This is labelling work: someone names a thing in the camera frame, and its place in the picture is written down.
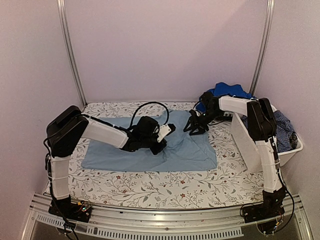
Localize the floral patterned table mat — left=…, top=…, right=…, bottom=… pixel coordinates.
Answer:
left=68, top=102, right=264, bottom=209

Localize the right aluminium frame post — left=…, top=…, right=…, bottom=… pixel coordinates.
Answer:
left=249, top=0, right=275, bottom=95

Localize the left black cable loop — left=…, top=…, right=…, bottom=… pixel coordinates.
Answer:
left=129, top=101, right=170, bottom=131

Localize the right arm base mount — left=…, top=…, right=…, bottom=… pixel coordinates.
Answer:
left=239, top=187, right=286, bottom=223

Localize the white plastic laundry basket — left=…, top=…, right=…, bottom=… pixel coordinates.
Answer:
left=230, top=113, right=304, bottom=173

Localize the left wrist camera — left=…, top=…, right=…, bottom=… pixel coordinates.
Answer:
left=157, top=123, right=176, bottom=143

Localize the dark green printed garment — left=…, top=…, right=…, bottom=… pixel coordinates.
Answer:
left=217, top=111, right=234, bottom=121

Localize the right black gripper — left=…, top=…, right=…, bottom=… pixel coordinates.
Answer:
left=184, top=108, right=222, bottom=135

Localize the dark blue checkered garment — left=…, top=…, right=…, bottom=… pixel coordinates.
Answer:
left=241, top=110, right=300, bottom=152

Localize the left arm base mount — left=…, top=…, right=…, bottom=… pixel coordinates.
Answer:
left=48, top=197, right=92, bottom=223

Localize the light blue shirt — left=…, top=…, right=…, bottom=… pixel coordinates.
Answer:
left=81, top=110, right=217, bottom=172

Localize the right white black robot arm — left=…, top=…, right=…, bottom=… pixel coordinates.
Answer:
left=183, top=91, right=286, bottom=199

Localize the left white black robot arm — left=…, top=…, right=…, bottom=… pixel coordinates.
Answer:
left=44, top=105, right=176, bottom=217

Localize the left aluminium frame post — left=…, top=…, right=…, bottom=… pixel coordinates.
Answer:
left=56, top=0, right=88, bottom=107

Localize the aluminium frame post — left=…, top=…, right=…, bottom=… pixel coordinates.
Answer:
left=56, top=0, right=88, bottom=107
left=249, top=0, right=275, bottom=95

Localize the blue pleated skirt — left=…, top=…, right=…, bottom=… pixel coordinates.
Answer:
left=194, top=82, right=255, bottom=113

